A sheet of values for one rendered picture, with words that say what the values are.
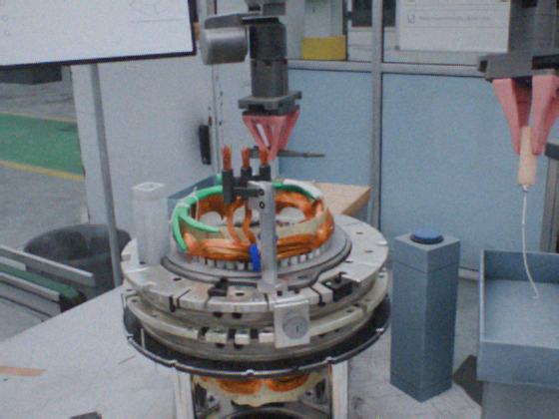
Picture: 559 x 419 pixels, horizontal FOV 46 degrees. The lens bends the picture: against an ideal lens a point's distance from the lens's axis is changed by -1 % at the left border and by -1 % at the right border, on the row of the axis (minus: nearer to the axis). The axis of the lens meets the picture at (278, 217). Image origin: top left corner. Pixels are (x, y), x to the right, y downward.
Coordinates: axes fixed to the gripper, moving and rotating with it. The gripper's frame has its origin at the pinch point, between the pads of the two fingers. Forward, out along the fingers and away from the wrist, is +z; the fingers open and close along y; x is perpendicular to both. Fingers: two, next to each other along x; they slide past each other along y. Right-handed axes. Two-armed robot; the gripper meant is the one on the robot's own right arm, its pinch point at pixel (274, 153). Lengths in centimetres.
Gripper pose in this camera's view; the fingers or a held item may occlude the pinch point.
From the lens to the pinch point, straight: 104.6
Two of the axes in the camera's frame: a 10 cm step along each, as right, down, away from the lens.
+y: -4.0, 3.1, -8.6
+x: 9.1, 0.9, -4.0
